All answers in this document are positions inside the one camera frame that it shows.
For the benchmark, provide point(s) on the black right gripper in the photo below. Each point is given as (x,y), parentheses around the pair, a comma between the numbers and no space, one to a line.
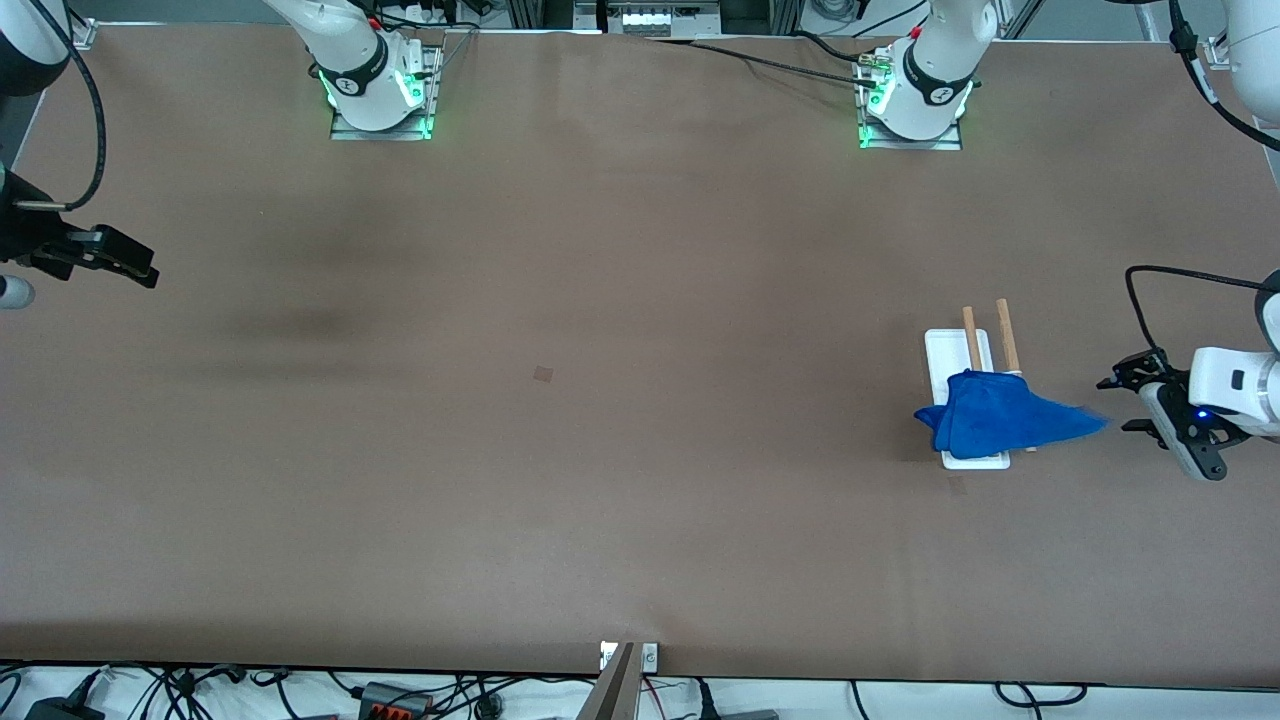
(24,236)

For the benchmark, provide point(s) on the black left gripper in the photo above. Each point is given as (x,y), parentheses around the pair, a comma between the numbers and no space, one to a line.
(1141,372)

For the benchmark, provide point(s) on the blue microfibre towel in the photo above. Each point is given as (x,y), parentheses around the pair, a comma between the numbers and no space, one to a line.
(990,420)

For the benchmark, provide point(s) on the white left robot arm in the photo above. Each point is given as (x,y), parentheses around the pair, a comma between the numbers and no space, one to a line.
(930,60)

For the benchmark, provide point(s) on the white rack with wooden bars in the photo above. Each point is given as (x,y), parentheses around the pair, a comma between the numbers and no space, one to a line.
(945,350)

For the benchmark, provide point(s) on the black power adapter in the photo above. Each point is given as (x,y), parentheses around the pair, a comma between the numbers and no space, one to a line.
(62,710)

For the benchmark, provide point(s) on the black and orange connector box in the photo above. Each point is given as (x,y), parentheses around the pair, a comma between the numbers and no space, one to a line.
(395,700)

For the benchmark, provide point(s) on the white power strip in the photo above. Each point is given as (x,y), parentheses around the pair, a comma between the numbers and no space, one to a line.
(660,18)

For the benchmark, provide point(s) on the metal table corner bracket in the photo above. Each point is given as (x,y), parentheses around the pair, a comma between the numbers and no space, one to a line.
(82,36)
(1218,55)

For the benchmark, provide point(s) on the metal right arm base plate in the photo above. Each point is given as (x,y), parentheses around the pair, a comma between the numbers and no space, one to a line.
(345,133)

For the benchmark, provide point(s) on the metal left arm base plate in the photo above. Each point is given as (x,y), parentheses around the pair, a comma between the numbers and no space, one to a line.
(948,145)

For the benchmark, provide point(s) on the white metal camera bracket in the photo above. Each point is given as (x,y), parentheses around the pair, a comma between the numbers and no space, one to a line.
(650,657)

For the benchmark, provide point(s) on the brown camera post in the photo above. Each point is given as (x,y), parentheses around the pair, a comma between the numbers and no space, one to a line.
(612,695)

